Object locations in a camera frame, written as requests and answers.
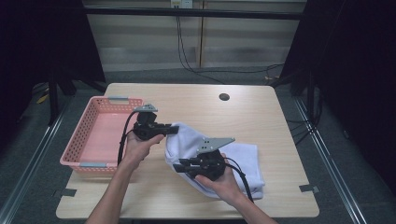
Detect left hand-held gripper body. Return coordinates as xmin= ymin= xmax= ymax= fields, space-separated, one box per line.
xmin=133 ymin=103 xmax=167 ymax=142

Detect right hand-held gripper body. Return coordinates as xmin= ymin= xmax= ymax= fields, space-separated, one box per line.
xmin=193 ymin=136 xmax=236 ymax=182

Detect white patterned cloth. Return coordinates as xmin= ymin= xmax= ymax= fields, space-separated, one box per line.
xmin=163 ymin=121 xmax=266 ymax=201

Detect pink plastic basket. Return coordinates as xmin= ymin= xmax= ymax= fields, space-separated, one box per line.
xmin=59 ymin=95 xmax=146 ymax=175

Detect person's left hand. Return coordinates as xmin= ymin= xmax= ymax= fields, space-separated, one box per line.
xmin=120 ymin=132 xmax=166 ymax=172

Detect person's right hand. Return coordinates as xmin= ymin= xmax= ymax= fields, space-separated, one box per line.
xmin=194 ymin=151 xmax=248 ymax=207

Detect black metal stand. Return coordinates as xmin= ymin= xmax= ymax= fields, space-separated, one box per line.
xmin=46 ymin=63 xmax=108 ymax=126
xmin=269 ymin=69 xmax=316 ymax=123

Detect grey tape strip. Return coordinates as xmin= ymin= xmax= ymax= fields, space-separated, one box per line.
xmin=298 ymin=183 xmax=321 ymax=194
xmin=51 ymin=188 xmax=78 ymax=199

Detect yellow floor object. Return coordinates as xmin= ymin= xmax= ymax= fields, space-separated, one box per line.
xmin=35 ymin=92 xmax=50 ymax=105

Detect black horizontal bar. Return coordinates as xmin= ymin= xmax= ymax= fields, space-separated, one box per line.
xmin=83 ymin=7 xmax=305 ymax=21

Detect black curtain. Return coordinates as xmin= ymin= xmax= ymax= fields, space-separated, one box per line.
xmin=279 ymin=0 xmax=396 ymax=189
xmin=0 ymin=0 xmax=107 ymax=150

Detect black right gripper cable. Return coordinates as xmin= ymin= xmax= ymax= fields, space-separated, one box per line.
xmin=223 ymin=156 xmax=255 ymax=203

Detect black hanging wall cable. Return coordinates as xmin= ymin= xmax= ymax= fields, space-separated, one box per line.
xmin=176 ymin=7 xmax=285 ymax=85

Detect black floor cables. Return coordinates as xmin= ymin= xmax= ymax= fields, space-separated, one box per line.
xmin=285 ymin=87 xmax=324 ymax=147

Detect metal floor rail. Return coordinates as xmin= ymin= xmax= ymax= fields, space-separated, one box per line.
xmin=0 ymin=92 xmax=75 ymax=224
xmin=293 ymin=96 xmax=369 ymax=224

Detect white wall socket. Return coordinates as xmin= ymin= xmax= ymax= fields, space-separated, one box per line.
xmin=170 ymin=0 xmax=194 ymax=9

